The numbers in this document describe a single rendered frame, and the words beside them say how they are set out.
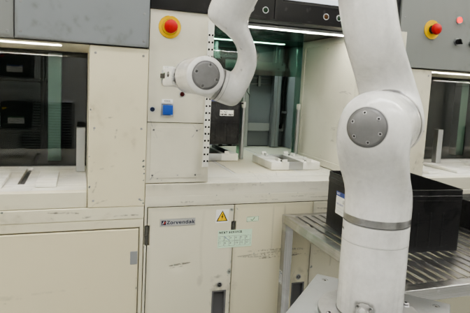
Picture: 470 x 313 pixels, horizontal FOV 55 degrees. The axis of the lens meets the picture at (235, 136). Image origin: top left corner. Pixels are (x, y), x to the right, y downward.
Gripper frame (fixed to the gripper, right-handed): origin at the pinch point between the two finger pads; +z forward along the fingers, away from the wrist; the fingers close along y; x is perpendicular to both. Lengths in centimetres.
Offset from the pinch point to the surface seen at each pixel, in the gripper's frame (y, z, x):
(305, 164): 59, 32, -31
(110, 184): -16.3, 12.5, -32.7
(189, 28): 5.9, 13.0, 15.1
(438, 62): 100, 12, 11
